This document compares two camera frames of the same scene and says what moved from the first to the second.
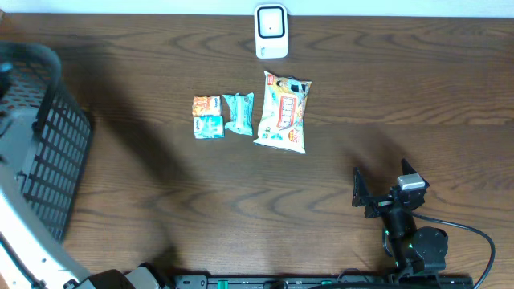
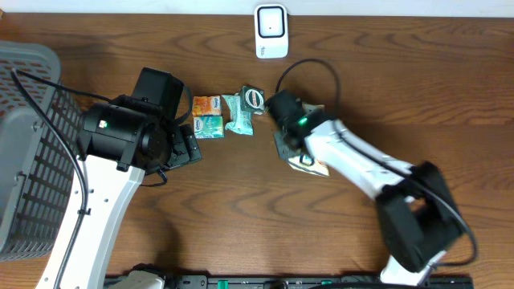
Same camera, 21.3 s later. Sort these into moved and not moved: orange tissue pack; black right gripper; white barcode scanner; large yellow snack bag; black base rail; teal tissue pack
Moved: black right gripper; large yellow snack bag
Not moved: teal tissue pack; orange tissue pack; white barcode scanner; black base rail
